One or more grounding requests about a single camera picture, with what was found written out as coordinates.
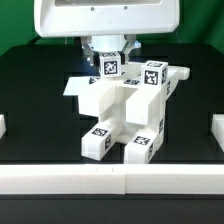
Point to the white marker base plate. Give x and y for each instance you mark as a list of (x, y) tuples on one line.
[(76, 84)]

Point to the white chair seat part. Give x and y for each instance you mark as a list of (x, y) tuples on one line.
[(138, 106)]

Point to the white front barrier rail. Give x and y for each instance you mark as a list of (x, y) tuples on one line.
[(111, 179)]

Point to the white part edge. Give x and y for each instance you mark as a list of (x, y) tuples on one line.
[(2, 125), (218, 129)]

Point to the white chair back frame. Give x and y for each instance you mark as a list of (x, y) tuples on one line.
[(99, 96)]

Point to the white part left edge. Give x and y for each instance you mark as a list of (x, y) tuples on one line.
[(2, 125)]

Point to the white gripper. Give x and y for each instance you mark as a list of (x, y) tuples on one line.
[(70, 18)]

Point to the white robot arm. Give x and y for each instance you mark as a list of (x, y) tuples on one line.
[(106, 41)]

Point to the white part right edge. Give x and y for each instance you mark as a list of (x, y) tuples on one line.
[(218, 129)]

